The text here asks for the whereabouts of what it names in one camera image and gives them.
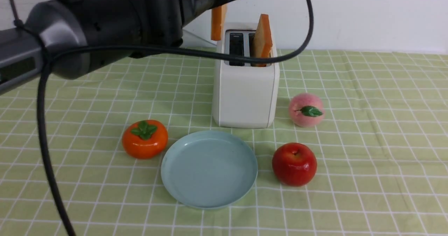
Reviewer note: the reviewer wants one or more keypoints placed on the red apple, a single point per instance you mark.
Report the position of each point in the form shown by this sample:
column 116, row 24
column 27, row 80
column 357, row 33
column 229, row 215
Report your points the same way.
column 294, row 164

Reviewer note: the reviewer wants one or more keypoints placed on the orange persimmon with leaves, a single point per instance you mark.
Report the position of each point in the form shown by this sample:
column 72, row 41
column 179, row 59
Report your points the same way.
column 145, row 139

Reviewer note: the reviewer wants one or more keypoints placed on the green checkered tablecloth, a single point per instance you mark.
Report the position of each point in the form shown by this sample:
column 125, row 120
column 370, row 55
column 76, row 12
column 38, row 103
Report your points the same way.
column 381, row 149

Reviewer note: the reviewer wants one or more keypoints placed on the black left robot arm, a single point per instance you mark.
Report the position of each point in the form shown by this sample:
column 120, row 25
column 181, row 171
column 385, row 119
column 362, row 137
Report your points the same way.
column 66, row 24

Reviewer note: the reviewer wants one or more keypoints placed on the pink peach with leaf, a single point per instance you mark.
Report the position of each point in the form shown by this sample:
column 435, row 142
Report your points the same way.
column 306, row 110

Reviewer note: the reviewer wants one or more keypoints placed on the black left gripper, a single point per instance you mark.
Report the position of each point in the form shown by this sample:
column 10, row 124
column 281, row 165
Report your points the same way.
column 167, row 18

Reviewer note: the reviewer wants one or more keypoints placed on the toast slice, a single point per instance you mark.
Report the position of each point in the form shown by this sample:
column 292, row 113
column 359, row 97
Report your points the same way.
column 262, row 39
column 218, row 16

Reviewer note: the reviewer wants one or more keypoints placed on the white two-slot toaster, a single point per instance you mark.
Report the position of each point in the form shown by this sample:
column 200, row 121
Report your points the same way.
column 245, row 96

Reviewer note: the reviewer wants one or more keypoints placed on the light blue plate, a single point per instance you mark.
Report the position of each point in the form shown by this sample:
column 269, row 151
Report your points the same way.
column 209, row 169

